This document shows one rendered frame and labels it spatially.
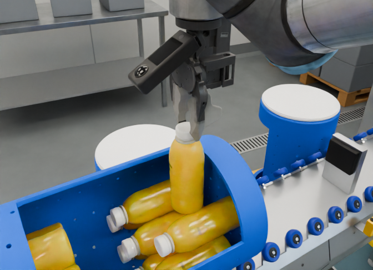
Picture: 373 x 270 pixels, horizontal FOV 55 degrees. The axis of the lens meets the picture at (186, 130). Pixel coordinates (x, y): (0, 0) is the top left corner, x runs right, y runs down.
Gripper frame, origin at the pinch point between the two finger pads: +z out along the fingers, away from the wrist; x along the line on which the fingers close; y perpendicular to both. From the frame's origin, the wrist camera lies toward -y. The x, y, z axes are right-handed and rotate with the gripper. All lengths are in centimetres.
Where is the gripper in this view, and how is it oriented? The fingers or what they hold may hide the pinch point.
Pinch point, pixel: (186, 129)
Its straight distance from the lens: 64.4
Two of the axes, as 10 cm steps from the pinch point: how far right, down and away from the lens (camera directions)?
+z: 0.0, 8.5, 5.3
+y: 8.5, -2.8, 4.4
